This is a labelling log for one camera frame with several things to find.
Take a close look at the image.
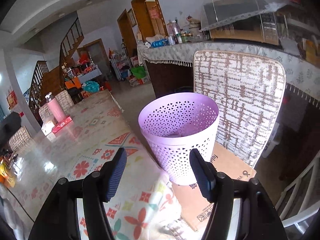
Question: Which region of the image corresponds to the sideboard with lace cloth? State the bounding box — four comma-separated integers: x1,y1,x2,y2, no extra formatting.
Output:
138,42,319,108

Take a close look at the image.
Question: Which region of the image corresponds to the patterned chair left edge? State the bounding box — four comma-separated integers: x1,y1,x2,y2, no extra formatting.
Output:
9,126,31,152

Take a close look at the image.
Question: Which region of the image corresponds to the red flat carton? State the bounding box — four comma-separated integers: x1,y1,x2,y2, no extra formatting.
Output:
52,115,72,134

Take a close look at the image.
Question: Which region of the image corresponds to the purple perforated waste basket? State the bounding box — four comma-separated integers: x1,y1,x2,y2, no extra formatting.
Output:
138,92,220,185

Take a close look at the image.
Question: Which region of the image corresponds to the microwave oven under cloth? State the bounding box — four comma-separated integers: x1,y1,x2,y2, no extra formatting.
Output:
200,0,289,46

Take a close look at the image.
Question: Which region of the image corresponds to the white tissue pack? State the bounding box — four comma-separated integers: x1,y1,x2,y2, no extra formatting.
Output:
41,120,56,136

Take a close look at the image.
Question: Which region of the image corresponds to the white stool frame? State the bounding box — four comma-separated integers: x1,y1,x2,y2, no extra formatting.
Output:
276,154,319,238

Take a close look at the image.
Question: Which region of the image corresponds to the wooden staircase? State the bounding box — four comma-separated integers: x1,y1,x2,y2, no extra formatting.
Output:
26,18,84,115

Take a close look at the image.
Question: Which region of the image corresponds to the pink thermos bottle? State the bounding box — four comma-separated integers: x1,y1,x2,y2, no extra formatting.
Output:
45,92,66,122

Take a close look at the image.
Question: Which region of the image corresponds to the cardboard box under basket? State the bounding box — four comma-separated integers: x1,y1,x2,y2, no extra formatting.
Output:
171,141,257,231

